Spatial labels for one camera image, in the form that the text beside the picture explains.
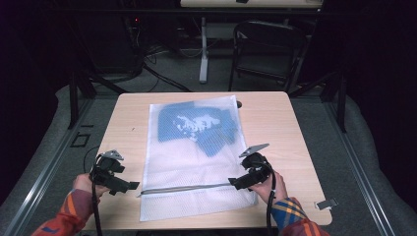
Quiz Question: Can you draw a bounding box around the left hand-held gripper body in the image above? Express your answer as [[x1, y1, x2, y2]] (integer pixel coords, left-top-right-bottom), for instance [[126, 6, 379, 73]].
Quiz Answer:
[[89, 149, 132, 195]]

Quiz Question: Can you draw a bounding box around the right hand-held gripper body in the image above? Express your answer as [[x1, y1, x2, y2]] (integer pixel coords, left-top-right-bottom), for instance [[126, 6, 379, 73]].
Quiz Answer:
[[238, 143, 273, 189]]

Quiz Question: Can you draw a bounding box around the white mesh laundry bag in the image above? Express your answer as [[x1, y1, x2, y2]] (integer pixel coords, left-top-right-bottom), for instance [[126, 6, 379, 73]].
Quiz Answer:
[[139, 94, 259, 222]]

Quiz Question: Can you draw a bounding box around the person's right hand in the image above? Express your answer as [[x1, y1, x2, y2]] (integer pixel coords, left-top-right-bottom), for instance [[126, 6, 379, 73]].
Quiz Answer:
[[248, 170, 289, 206]]

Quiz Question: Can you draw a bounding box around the person's left hand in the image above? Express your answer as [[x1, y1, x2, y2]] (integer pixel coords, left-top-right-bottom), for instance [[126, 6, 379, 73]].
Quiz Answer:
[[72, 172, 111, 200]]

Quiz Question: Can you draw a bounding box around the blue garment with white print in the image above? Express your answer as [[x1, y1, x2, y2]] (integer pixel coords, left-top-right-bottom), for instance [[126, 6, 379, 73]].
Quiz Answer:
[[157, 100, 240, 158]]

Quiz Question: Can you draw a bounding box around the small grey tag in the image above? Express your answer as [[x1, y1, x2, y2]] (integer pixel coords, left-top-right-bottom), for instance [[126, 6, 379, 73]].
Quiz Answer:
[[315, 198, 339, 211]]

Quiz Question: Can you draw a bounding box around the black metal stand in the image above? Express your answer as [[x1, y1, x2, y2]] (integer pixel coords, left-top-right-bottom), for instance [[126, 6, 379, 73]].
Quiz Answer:
[[288, 69, 349, 134], [66, 69, 130, 130]]

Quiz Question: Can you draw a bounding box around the white desk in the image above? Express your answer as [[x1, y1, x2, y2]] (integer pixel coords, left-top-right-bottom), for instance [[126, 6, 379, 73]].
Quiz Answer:
[[179, 0, 325, 85]]

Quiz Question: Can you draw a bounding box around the black folding chair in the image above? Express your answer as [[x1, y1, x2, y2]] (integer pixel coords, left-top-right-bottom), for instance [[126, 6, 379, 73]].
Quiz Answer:
[[228, 20, 311, 93]]

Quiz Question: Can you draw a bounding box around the thin black cable loop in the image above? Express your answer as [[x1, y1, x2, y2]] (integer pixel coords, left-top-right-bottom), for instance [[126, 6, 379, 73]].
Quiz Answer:
[[83, 145, 100, 174]]

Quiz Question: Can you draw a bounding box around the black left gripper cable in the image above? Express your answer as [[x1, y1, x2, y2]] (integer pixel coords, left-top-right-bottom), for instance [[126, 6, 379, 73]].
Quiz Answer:
[[90, 153, 103, 236]]

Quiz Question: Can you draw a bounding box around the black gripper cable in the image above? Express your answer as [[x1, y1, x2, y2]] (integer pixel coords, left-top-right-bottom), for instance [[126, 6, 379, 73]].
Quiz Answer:
[[265, 161, 278, 236], [90, 153, 103, 236]]

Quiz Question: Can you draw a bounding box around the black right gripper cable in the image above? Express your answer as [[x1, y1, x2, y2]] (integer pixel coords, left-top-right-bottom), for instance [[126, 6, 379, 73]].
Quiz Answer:
[[265, 161, 278, 236]]

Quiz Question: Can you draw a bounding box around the metal floor rail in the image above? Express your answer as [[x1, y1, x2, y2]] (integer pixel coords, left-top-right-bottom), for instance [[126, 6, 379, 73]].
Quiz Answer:
[[0, 97, 96, 236], [323, 97, 398, 236]]

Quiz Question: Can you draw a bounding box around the thick black floor cable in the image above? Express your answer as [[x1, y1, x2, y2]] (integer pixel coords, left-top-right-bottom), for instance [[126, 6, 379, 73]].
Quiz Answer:
[[142, 61, 192, 93]]

